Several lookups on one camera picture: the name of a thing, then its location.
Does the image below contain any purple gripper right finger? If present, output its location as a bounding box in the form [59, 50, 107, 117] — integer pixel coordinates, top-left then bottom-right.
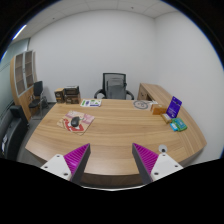
[132, 143, 158, 184]

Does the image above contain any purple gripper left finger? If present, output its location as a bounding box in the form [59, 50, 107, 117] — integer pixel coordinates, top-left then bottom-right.
[64, 144, 91, 185]

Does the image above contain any black computer mouse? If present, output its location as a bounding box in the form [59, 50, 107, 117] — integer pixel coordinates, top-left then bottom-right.
[71, 116, 80, 127]

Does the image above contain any red patterned mouse pad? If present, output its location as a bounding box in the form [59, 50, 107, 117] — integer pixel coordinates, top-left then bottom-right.
[57, 110, 95, 135]

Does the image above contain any blue packet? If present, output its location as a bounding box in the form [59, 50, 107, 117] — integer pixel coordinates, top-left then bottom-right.
[170, 123, 178, 131]

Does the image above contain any yellow small packet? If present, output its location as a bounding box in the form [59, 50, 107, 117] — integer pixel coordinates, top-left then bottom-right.
[161, 113, 172, 124]

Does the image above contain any green packet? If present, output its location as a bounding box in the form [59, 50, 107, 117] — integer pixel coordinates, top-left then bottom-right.
[173, 118, 187, 131]

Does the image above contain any orange tissue box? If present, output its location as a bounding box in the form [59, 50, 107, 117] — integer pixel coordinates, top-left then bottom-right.
[151, 104, 167, 115]

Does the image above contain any green white leaflet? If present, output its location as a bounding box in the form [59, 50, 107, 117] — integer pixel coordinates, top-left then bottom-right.
[80, 99, 102, 107]

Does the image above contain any purple sign stand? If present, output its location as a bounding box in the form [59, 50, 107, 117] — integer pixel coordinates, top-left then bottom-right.
[166, 96, 182, 119]

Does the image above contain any dark brown box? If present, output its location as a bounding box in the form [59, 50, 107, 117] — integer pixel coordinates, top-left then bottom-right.
[64, 86, 80, 104]

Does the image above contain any wooden side desk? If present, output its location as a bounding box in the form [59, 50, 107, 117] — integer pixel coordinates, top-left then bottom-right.
[137, 83, 173, 106]

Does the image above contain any black visitor chair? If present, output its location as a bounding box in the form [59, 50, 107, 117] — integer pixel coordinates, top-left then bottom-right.
[28, 81, 44, 112]

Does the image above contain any small brown box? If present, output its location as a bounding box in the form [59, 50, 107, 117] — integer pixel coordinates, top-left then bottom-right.
[54, 88, 65, 103]

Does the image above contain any black leather sofa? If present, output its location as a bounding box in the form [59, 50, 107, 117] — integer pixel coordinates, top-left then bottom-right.
[0, 105, 29, 161]

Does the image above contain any grey mesh office chair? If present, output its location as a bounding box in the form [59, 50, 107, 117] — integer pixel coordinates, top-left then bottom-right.
[94, 73, 134, 100]

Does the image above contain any wooden bookshelf cabinet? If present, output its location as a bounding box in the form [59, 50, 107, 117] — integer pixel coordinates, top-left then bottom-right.
[10, 51, 37, 120]

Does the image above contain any white cable grommet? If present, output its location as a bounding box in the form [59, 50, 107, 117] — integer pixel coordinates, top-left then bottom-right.
[159, 144, 168, 153]

